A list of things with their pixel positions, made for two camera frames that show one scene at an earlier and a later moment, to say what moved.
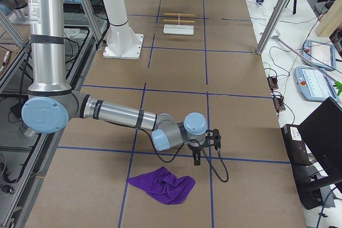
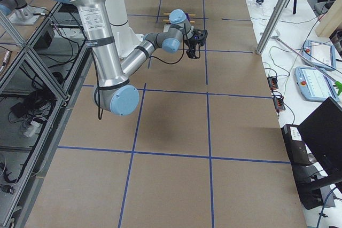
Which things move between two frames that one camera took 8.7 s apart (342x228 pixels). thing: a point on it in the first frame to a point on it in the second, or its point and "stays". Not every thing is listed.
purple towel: x=163 y=186 to x=187 y=17
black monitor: x=315 y=149 stays
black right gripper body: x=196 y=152 to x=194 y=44
